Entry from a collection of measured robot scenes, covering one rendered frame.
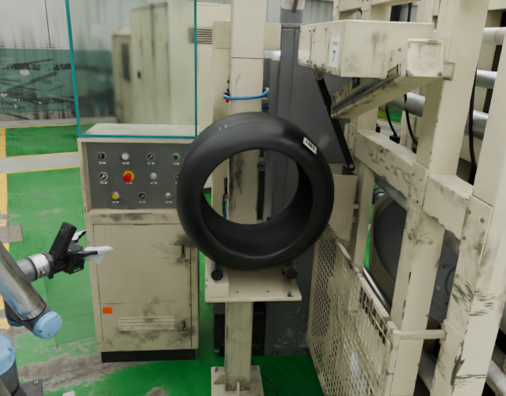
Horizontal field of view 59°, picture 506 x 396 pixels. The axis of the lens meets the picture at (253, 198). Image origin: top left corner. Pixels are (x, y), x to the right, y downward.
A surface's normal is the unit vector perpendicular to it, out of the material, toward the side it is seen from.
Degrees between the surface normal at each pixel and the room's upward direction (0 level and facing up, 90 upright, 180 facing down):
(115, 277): 90
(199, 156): 63
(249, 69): 90
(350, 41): 90
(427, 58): 72
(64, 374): 0
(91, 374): 0
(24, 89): 90
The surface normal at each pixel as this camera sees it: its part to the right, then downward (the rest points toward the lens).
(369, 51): 0.09, 0.33
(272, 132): 0.20, -0.46
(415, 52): 0.10, 0.03
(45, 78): 0.47, 0.31
